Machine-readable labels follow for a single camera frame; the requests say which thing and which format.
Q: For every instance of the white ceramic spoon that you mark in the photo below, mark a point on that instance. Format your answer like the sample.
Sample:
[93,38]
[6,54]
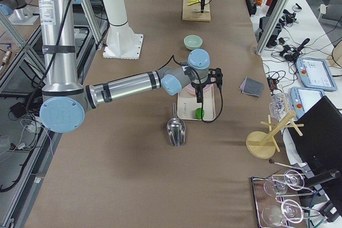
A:
[198,11]

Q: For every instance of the pink bowl of ice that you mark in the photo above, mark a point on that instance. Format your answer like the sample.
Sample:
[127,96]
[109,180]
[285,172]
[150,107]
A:
[191,90]

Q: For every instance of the metal ice scoop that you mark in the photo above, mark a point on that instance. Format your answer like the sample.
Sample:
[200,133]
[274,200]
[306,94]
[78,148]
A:
[176,129]

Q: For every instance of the mint green bowl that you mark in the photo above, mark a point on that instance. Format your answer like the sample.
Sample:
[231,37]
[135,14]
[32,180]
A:
[192,42]

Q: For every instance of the yellow plastic knife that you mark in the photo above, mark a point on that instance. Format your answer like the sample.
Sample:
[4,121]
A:
[192,3]

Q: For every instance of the cream plastic tray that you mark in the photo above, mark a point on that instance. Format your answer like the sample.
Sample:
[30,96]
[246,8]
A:
[187,104]

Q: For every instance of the bamboo cutting board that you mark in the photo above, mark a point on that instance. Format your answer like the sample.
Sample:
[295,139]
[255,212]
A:
[188,15]

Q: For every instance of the green lime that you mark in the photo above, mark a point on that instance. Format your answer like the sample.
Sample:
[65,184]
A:
[199,113]

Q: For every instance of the grey folded cloth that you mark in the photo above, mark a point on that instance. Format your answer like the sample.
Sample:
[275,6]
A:
[252,87]

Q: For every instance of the wooden cup tree stand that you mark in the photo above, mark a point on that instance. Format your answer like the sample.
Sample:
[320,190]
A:
[263,145]

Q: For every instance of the clear plastic container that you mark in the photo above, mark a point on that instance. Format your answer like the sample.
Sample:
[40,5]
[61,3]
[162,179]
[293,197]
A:
[279,106]

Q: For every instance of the blue teach pendant lower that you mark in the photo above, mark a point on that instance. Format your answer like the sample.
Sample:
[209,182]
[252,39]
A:
[303,99]

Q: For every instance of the blue teach pendant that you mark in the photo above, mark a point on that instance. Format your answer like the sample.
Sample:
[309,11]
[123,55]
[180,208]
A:
[303,99]
[315,73]

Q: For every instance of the blue teach pendant upper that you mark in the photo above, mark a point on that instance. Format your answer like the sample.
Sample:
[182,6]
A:
[315,73]

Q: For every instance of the black monitor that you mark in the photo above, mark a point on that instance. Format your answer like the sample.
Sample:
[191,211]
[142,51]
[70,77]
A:
[320,144]

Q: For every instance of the wine glass upper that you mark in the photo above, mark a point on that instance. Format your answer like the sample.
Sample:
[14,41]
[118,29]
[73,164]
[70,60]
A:
[279,184]

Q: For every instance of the wine glass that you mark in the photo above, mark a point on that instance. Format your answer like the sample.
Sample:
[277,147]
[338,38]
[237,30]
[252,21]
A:
[279,184]
[286,214]

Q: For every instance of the wine glass lower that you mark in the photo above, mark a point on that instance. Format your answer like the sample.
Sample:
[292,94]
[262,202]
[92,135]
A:
[286,214]

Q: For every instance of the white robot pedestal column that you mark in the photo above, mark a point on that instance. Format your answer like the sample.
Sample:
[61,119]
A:
[121,41]

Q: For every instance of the aluminium frame post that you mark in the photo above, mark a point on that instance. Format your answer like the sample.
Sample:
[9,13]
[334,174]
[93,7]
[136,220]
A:
[273,20]

